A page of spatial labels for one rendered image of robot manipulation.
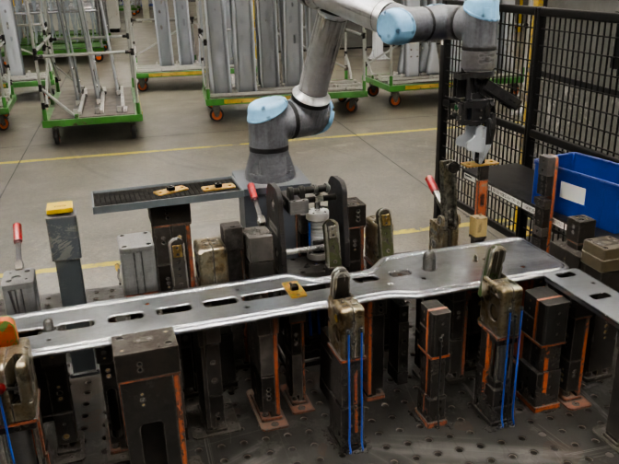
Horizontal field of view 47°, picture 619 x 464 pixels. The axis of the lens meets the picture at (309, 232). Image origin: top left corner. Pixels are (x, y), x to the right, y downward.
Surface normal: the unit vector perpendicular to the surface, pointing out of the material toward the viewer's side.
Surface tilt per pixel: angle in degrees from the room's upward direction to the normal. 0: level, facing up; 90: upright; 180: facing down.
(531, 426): 0
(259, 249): 90
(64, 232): 90
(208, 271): 90
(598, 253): 89
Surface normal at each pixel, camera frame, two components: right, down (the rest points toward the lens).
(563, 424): -0.02, -0.93
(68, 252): 0.31, 0.33
